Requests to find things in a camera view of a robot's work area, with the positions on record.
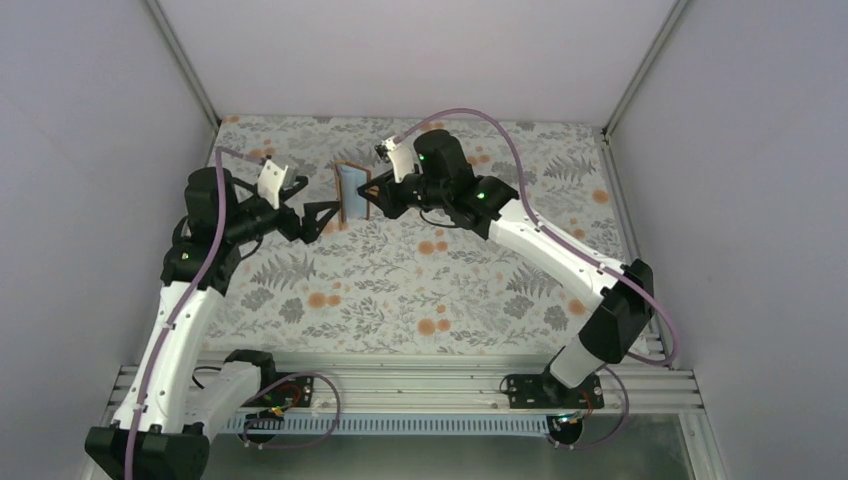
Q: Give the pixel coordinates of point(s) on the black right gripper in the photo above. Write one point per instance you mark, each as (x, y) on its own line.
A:
(390, 196)

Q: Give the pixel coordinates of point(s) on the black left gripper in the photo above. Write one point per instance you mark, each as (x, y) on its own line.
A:
(295, 220)

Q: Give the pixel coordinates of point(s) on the brown leather card holder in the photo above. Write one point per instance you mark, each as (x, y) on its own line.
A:
(348, 178)

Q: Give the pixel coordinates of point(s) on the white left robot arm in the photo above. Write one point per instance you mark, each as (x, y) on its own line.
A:
(162, 430)

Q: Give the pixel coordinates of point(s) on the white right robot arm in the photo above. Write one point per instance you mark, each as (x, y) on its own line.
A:
(433, 174)

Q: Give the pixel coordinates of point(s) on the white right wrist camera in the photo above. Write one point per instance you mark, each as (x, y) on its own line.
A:
(401, 157)

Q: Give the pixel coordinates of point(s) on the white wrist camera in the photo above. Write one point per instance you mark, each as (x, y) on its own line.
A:
(401, 157)
(273, 179)

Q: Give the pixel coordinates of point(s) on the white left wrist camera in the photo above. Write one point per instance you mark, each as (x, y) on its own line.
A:
(273, 179)

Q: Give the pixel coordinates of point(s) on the aluminium mounting rail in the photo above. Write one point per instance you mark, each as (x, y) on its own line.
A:
(471, 384)

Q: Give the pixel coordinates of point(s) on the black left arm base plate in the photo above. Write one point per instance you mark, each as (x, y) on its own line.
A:
(273, 405)

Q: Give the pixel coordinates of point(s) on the left aluminium corner post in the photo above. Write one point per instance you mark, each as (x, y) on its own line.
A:
(184, 65)

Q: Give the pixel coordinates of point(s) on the aluminium corner frame post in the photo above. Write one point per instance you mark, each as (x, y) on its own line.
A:
(655, 49)

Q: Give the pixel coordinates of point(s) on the blue slotted cable duct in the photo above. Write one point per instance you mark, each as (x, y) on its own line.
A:
(396, 424)

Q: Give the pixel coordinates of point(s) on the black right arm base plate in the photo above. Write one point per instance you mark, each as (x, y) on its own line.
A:
(543, 391)

